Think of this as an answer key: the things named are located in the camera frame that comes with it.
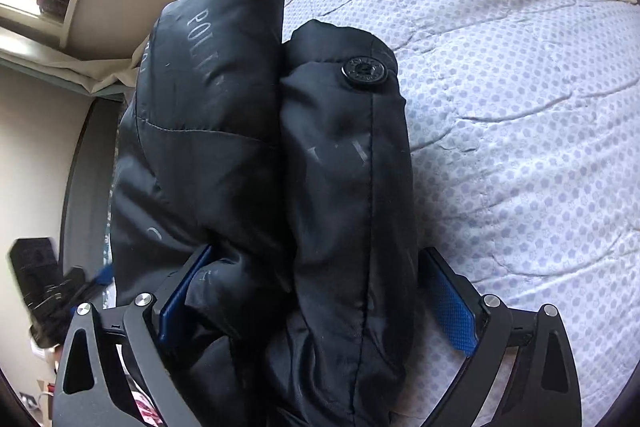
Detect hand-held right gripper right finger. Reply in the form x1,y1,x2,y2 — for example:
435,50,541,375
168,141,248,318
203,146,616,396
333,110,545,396
422,247,583,427

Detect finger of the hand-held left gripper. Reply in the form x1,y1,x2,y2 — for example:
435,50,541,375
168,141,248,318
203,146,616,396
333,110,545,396
75,262,115,303

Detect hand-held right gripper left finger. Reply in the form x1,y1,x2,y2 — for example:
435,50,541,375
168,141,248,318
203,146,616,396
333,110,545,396
50,244,216,427

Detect black padded jacket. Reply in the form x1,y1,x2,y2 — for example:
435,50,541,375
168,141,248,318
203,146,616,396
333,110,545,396
107,0,426,427

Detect pink patterned cloth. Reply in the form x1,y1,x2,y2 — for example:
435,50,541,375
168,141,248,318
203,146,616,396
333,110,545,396
131,384,163,427

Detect grey-green cloth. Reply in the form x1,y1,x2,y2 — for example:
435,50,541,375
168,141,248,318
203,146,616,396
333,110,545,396
89,84,127,102

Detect white quilted bed cover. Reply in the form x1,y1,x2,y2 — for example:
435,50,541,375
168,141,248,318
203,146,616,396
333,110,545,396
230,0,640,427

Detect beige cloth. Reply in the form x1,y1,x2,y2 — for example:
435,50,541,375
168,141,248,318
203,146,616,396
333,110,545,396
50,54,143,96

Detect cream window sill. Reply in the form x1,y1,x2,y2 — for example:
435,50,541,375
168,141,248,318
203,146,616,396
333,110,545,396
0,0,132,88

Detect dark bed frame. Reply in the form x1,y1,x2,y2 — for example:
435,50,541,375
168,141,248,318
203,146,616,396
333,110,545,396
62,99,126,313

